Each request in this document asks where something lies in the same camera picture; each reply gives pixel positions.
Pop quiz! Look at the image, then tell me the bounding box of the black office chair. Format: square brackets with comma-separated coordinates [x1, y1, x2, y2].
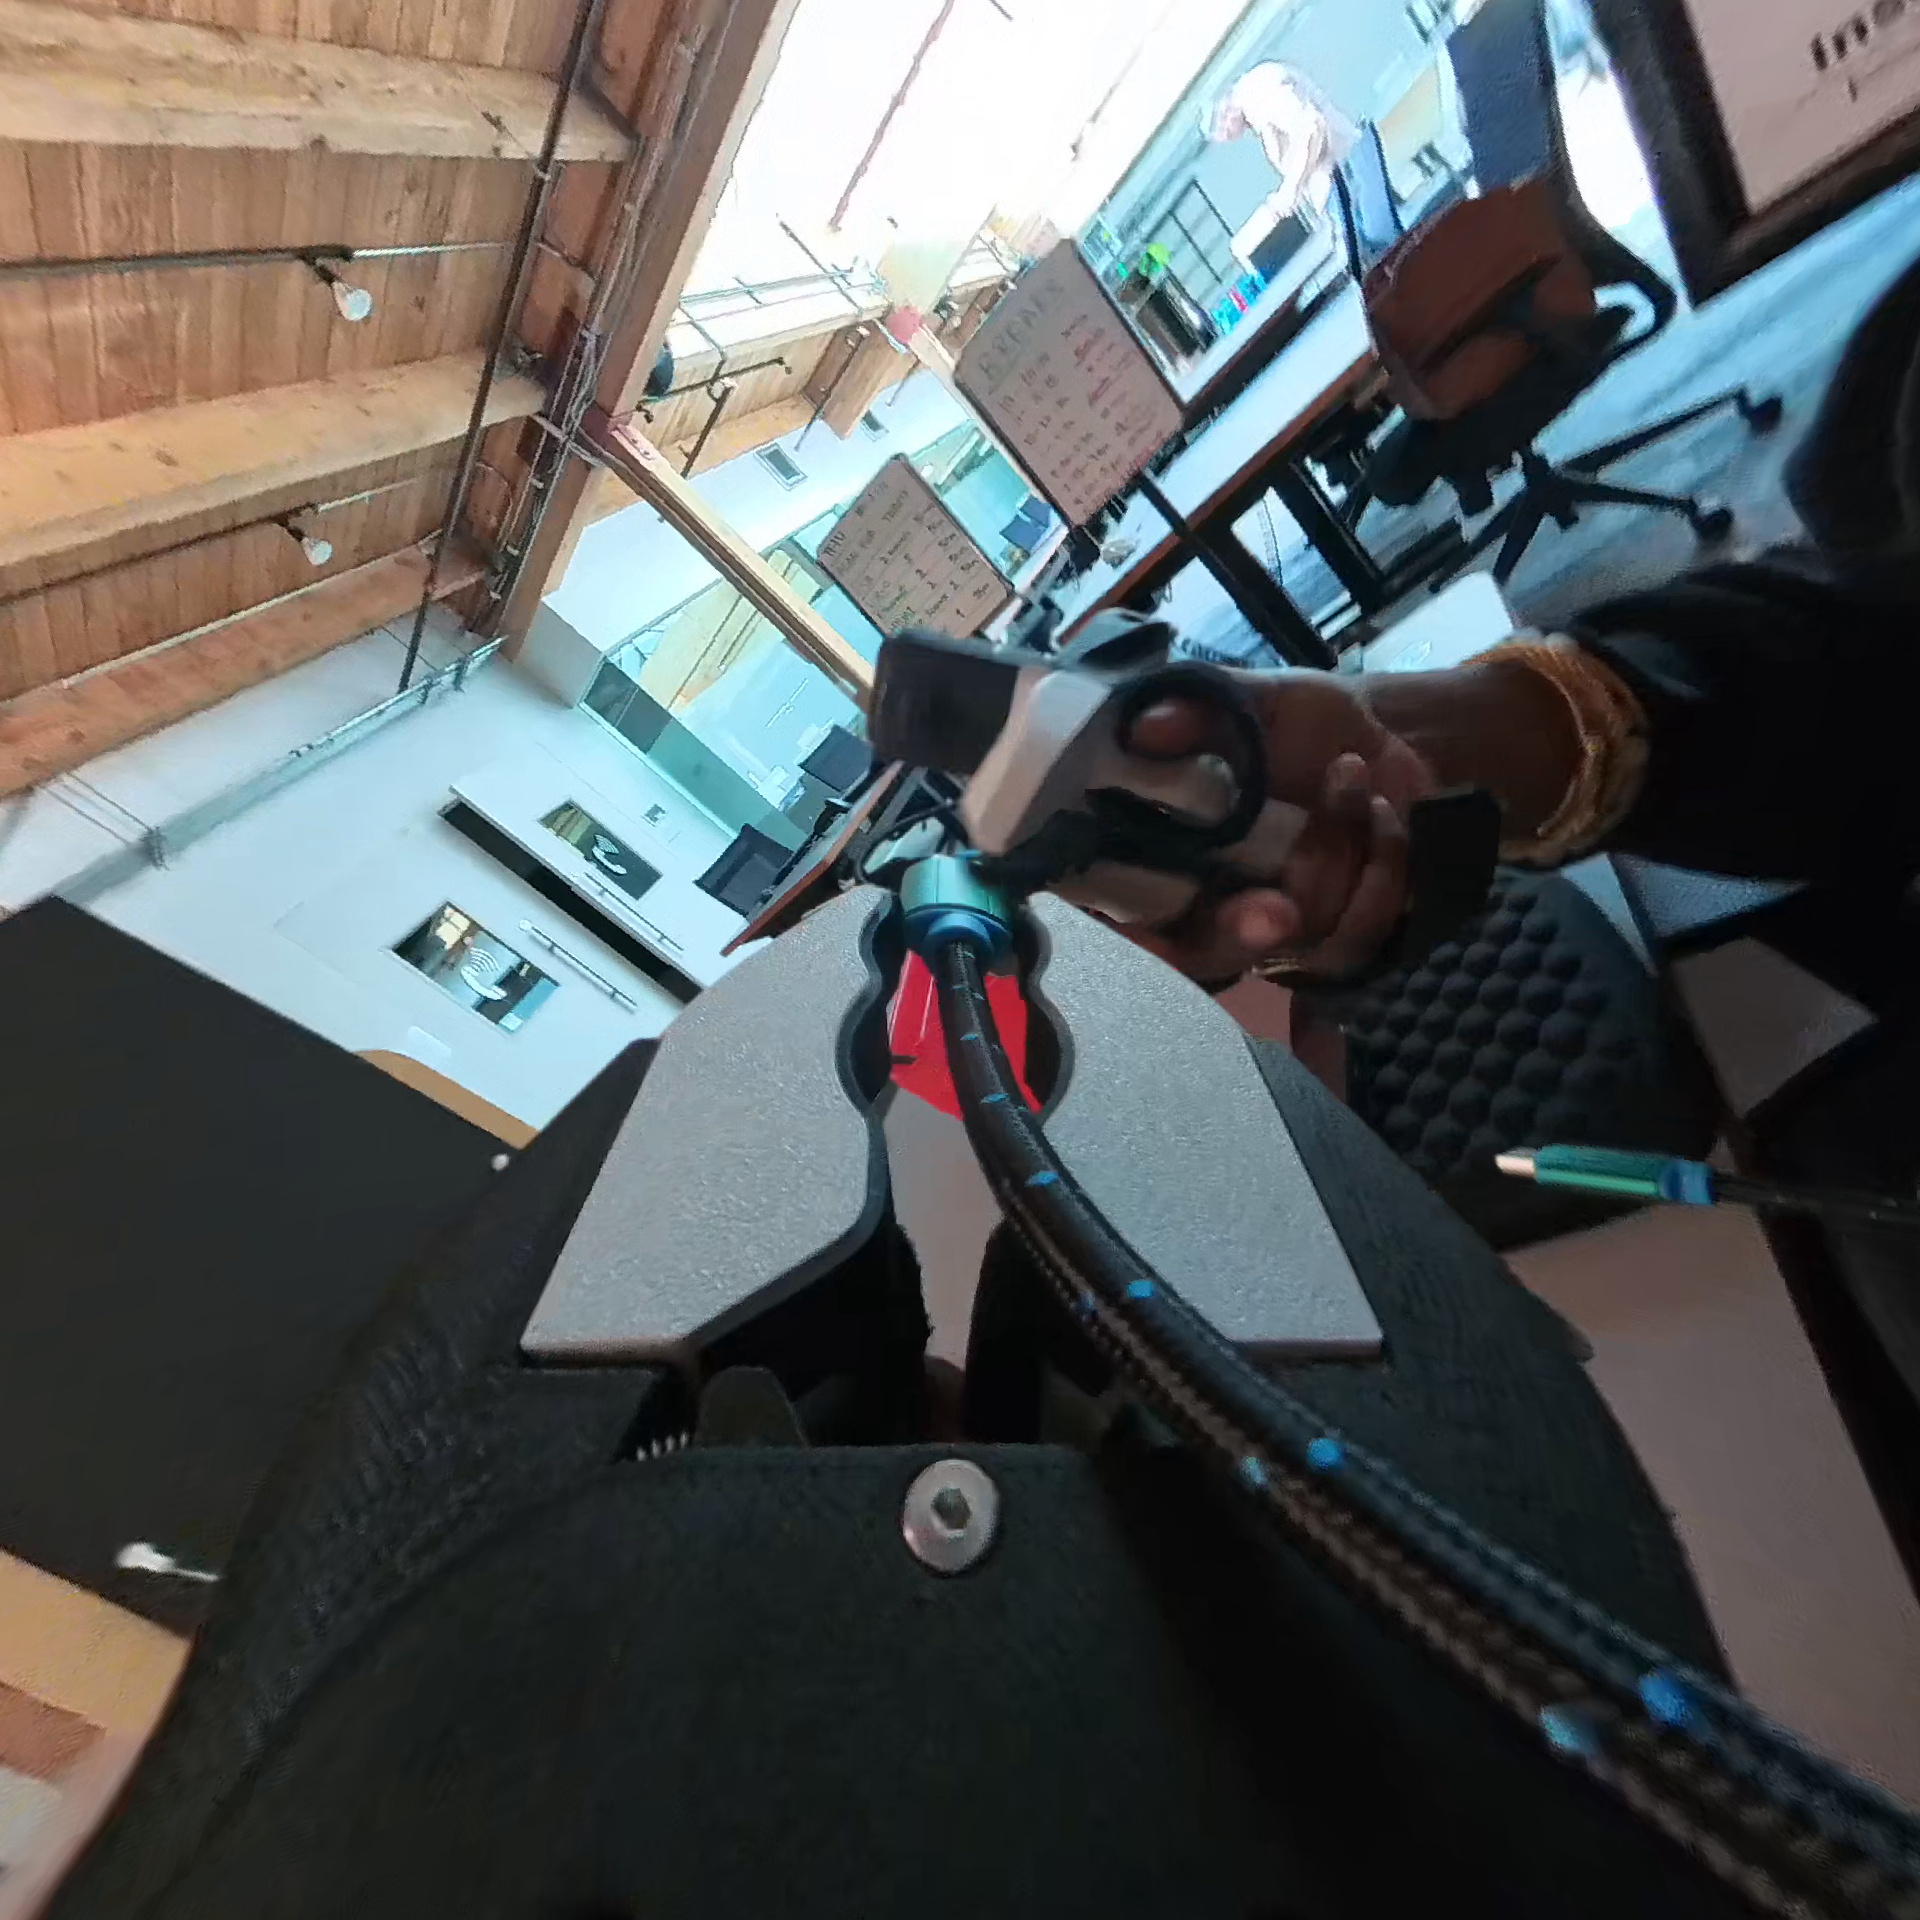
[1335, 0, 1787, 591]

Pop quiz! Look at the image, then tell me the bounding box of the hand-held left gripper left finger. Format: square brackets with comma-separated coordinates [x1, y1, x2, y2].
[519, 888, 897, 1368]

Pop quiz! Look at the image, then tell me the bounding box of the gold bracelet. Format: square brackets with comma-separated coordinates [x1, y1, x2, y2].
[1463, 634, 1652, 874]

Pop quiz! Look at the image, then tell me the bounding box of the handwritten white board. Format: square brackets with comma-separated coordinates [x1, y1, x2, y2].
[815, 456, 1017, 642]
[950, 240, 1190, 530]

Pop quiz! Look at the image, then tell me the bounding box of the person's right hand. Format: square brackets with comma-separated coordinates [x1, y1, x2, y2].
[1131, 663, 1438, 995]

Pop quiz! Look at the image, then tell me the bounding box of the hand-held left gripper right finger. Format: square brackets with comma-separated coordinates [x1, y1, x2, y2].
[1015, 896, 1386, 1366]

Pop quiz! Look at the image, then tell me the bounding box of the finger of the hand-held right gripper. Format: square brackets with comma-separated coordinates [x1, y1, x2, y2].
[959, 668, 1143, 862]

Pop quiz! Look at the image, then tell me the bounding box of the black wood-edged board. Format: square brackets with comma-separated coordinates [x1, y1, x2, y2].
[0, 896, 538, 1631]

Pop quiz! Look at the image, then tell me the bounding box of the black foam pad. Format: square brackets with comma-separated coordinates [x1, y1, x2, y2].
[1340, 866, 1731, 1209]

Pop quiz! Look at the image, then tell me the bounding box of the person's right forearm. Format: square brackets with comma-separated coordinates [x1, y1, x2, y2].
[1411, 547, 1920, 986]

